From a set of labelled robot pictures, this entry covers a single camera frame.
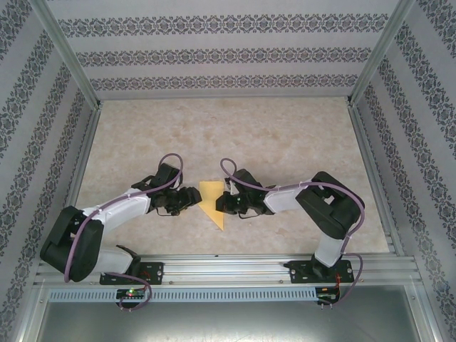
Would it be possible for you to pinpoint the yellow paper sheet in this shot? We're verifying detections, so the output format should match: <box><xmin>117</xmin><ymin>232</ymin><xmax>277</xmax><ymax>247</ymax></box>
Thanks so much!
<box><xmin>197</xmin><ymin>180</ymin><xmax>227</xmax><ymax>232</ymax></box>

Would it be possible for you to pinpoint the grey sheet metal panel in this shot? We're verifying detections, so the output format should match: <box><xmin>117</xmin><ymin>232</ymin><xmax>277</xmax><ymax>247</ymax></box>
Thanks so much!
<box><xmin>33</xmin><ymin>301</ymin><xmax>425</xmax><ymax>342</ymax></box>

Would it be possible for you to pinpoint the long aluminium mounting rail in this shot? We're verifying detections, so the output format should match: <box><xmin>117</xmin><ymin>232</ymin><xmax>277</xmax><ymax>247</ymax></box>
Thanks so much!
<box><xmin>33</xmin><ymin>253</ymin><xmax>423</xmax><ymax>286</ymax></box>

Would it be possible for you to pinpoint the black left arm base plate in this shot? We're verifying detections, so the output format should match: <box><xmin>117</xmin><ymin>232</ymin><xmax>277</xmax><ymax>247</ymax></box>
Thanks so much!
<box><xmin>98</xmin><ymin>261</ymin><xmax>165</xmax><ymax>286</ymax></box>

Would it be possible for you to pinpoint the slotted grey cable duct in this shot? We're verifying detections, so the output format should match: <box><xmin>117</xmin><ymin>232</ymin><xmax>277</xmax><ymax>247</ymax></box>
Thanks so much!
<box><xmin>48</xmin><ymin>286</ymin><xmax>341</xmax><ymax>304</ymax></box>

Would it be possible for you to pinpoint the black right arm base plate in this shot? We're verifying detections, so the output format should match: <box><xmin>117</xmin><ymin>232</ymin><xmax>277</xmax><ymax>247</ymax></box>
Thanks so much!
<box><xmin>283</xmin><ymin>259</ymin><xmax>356</xmax><ymax>285</ymax></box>

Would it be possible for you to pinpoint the aluminium table side rail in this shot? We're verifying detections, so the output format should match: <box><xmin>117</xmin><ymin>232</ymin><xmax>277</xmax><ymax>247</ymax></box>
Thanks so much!
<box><xmin>348</xmin><ymin>105</ymin><xmax>407</xmax><ymax>257</ymax></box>
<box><xmin>48</xmin><ymin>105</ymin><xmax>104</xmax><ymax>260</ymax></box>

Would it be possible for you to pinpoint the aluminium frame post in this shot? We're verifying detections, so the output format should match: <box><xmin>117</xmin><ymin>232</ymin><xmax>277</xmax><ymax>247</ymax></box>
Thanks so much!
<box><xmin>29</xmin><ymin>0</ymin><xmax>103</xmax><ymax>110</ymax></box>
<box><xmin>346</xmin><ymin>0</ymin><xmax>418</xmax><ymax>108</ymax></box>

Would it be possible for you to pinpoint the short aluminium frame bar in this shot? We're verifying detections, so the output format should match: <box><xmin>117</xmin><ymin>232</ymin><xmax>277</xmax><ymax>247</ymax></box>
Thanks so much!
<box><xmin>9</xmin><ymin>281</ymin><xmax>49</xmax><ymax>342</ymax></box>
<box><xmin>408</xmin><ymin>281</ymin><xmax>447</xmax><ymax>342</ymax></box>

